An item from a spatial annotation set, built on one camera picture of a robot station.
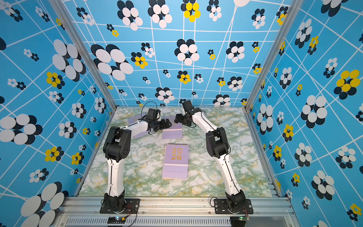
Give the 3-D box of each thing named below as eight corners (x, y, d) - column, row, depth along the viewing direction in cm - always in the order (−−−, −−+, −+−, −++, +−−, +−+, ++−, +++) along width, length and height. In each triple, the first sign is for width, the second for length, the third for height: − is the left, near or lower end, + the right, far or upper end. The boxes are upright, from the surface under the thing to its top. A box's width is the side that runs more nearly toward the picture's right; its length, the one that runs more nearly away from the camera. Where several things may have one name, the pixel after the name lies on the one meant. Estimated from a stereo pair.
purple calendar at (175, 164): (162, 179, 85) (161, 176, 81) (166, 147, 99) (165, 143, 95) (189, 178, 85) (189, 176, 81) (188, 147, 99) (188, 143, 95)
